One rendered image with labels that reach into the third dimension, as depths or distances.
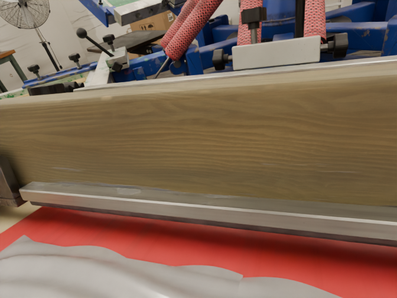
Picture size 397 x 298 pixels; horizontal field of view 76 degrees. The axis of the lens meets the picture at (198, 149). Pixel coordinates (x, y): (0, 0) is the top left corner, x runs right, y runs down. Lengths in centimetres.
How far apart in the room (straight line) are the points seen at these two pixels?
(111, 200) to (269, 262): 11
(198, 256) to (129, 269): 4
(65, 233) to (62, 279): 6
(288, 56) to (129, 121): 30
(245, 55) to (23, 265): 36
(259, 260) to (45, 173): 17
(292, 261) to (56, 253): 16
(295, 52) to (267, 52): 4
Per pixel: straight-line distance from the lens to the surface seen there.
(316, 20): 58
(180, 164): 15
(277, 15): 89
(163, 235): 20
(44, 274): 20
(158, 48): 152
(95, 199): 19
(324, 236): 18
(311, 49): 41
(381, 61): 38
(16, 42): 487
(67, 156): 21
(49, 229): 25
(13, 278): 21
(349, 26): 87
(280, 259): 17
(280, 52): 41
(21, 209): 31
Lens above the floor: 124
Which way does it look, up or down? 35 degrees down
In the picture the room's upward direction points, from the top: 14 degrees counter-clockwise
